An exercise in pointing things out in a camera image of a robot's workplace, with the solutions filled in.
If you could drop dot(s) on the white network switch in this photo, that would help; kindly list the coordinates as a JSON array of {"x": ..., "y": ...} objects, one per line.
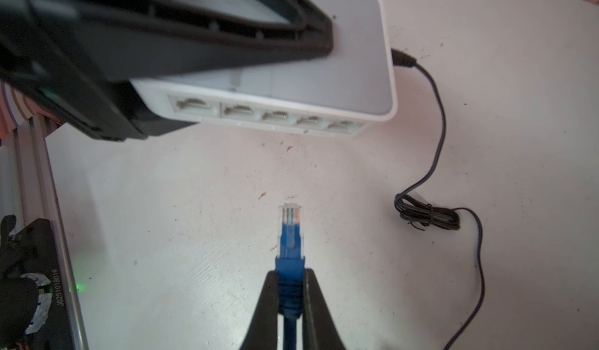
[{"x": 343, "y": 94}]

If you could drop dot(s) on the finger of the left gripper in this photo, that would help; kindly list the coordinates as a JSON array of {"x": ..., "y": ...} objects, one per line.
[{"x": 147, "y": 38}]

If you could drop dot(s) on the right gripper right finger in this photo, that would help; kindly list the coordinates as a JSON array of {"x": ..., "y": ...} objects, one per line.
[{"x": 319, "y": 331}]

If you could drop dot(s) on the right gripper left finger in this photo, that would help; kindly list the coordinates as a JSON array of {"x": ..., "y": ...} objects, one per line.
[{"x": 263, "y": 329}]

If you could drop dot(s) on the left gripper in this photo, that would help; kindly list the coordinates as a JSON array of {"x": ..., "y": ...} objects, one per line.
[{"x": 60, "y": 78}]

